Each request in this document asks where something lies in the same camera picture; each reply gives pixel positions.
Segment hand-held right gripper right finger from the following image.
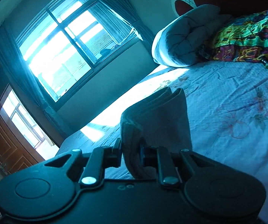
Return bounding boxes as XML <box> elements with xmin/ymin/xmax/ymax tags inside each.
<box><xmin>139</xmin><ymin>145</ymin><xmax>216</xmax><ymax>187</ymax></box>

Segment green pants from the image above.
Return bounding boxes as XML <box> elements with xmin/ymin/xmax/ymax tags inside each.
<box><xmin>120</xmin><ymin>86</ymin><xmax>193</xmax><ymax>179</ymax></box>

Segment bed with floral blue sheet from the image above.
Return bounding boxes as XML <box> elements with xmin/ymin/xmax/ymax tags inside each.
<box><xmin>59</xmin><ymin>59</ymin><xmax>268</xmax><ymax>224</ymax></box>

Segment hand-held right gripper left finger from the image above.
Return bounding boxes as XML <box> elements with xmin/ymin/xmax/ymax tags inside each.
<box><xmin>44</xmin><ymin>138</ymin><xmax>123</xmax><ymax>185</ymax></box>

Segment brown wooden door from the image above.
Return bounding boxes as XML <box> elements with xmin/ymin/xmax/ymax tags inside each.
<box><xmin>0</xmin><ymin>109</ymin><xmax>46</xmax><ymax>176</ymax></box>

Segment hallway window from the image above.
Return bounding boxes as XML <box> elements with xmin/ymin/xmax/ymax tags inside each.
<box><xmin>2</xmin><ymin>89</ymin><xmax>56</xmax><ymax>159</ymax></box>

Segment colourful patterned pillow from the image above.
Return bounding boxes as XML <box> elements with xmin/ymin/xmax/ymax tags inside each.
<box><xmin>203</xmin><ymin>5</ymin><xmax>268</xmax><ymax>70</ymax></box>

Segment blue curtain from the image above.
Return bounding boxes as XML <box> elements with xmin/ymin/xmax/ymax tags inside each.
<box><xmin>75</xmin><ymin>0</ymin><xmax>157</xmax><ymax>43</ymax></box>
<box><xmin>0</xmin><ymin>27</ymin><xmax>65</xmax><ymax>141</ymax></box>

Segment folded pale quilt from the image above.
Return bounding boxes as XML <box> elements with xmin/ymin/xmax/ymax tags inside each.
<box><xmin>151</xmin><ymin>4</ymin><xmax>233</xmax><ymax>67</ymax></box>

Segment large bedroom window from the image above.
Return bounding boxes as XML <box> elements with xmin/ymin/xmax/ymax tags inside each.
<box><xmin>16</xmin><ymin>0</ymin><xmax>141</xmax><ymax>103</ymax></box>

